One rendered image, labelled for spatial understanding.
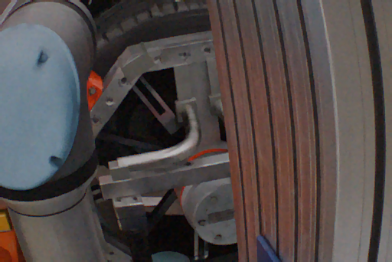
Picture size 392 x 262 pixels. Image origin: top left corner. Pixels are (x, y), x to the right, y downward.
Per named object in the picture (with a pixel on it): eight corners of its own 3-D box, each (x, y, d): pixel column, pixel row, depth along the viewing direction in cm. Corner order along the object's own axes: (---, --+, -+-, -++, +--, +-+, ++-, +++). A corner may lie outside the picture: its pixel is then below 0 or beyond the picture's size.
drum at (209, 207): (244, 191, 176) (238, 125, 170) (269, 238, 157) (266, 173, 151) (174, 205, 174) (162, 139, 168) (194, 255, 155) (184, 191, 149)
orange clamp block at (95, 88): (102, 76, 162) (69, 54, 159) (105, 90, 155) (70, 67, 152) (82, 106, 164) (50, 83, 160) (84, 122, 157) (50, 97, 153)
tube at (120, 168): (197, 117, 161) (189, 61, 157) (220, 163, 144) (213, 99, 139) (101, 136, 159) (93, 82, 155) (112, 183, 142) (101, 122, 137)
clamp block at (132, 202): (141, 204, 151) (135, 177, 149) (149, 227, 142) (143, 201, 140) (113, 207, 150) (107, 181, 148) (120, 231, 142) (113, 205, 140)
